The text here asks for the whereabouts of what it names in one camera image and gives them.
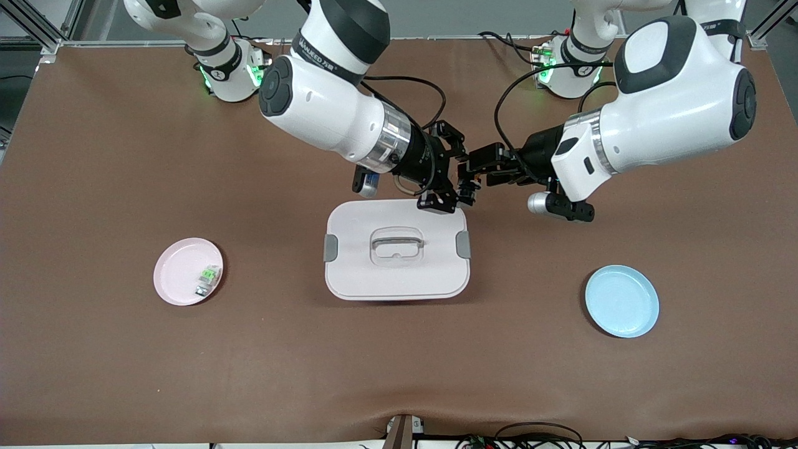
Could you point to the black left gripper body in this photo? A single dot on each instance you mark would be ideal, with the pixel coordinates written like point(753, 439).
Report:
point(540, 151)

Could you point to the silver table edge rail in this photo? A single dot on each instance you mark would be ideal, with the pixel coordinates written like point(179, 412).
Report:
point(436, 38)

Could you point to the white lidded storage box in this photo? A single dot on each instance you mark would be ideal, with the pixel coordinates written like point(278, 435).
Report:
point(397, 274)

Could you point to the pink round plate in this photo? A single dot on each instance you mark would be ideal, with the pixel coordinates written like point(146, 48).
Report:
point(184, 274)

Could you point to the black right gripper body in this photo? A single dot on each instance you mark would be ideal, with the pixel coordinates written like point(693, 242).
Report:
point(423, 156)

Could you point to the green switch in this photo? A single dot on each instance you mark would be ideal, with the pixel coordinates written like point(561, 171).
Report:
point(210, 274)

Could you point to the aluminium frame profile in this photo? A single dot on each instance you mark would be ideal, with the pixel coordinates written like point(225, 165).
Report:
point(51, 45)
point(757, 38)

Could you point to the light blue round plate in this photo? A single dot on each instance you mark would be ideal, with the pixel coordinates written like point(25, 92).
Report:
point(622, 302)

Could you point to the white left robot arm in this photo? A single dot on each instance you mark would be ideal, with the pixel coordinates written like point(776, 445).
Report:
point(673, 112)

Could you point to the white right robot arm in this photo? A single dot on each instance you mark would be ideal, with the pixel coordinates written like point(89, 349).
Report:
point(324, 106)

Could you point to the metal table edge bracket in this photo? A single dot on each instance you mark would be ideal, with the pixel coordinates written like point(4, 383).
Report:
point(402, 430)

